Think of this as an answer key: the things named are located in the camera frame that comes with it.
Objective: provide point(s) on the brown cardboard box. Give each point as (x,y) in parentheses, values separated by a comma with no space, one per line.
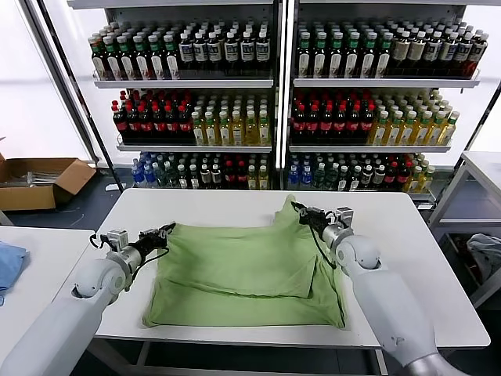
(23,199)

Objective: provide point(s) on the green cap dark tea bottle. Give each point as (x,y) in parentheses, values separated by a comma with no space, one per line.
(143,64)
(173,64)
(158,64)
(99,62)
(319,62)
(128,64)
(304,62)
(114,64)
(336,62)
(383,62)
(367,62)
(351,62)

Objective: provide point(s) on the green polo shirt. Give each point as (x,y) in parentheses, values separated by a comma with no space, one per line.
(242,266)

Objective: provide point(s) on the white cap reddish tea bottle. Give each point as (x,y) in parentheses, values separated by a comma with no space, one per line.
(476,55)

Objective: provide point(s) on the white cap dark drink bottle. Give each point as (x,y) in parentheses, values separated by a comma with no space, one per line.
(183,179)
(194,179)
(343,180)
(354,180)

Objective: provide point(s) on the blue cloth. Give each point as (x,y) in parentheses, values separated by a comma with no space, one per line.
(11,266)

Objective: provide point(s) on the white bottle shelf unit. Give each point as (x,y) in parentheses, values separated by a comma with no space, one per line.
(188,84)
(383,83)

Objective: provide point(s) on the red cap cola bottle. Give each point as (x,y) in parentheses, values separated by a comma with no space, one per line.
(230,178)
(134,125)
(298,125)
(186,125)
(353,125)
(146,125)
(390,179)
(241,178)
(160,125)
(403,179)
(366,125)
(326,125)
(340,125)
(120,125)
(173,125)
(313,125)

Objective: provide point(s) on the slanted dark frame post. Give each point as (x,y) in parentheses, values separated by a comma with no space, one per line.
(80,98)

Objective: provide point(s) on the beige label dark tea bottle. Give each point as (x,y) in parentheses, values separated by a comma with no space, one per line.
(399,55)
(415,55)

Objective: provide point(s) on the white plain side table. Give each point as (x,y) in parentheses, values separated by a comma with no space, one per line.
(39,250)

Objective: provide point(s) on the grey crumpled cloth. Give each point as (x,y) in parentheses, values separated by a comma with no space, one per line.
(485,254)

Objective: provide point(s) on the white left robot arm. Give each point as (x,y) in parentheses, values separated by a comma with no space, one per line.
(58,325)

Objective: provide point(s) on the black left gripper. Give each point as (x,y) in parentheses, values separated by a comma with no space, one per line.
(145,243)

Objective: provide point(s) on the blue label dark tea bottle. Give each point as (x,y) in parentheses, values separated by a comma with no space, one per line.
(231,53)
(462,55)
(215,53)
(247,53)
(448,55)
(201,53)
(262,53)
(187,53)
(431,55)

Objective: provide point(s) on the dark red item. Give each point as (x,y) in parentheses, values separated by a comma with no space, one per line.
(467,262)

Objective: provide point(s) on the grey metal bars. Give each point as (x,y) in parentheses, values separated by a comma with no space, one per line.
(39,177)

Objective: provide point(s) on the white framed side table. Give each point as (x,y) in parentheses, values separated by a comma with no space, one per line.
(485,162)

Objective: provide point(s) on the white floor scrap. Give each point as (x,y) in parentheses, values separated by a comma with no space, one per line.
(112,187)

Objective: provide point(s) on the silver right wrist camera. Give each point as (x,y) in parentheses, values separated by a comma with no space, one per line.
(345,214)

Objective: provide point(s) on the black storage bin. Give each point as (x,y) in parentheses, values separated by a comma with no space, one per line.
(454,250)

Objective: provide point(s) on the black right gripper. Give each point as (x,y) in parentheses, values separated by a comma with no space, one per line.
(323,221)

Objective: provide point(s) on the blue water bottle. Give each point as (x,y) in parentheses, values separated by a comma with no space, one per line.
(306,179)
(138,176)
(294,179)
(149,176)

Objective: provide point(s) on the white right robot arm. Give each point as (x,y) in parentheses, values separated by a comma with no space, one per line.
(375,297)

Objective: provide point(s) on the green tinted water bottle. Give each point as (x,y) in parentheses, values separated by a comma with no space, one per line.
(319,179)
(172,178)
(161,178)
(332,179)

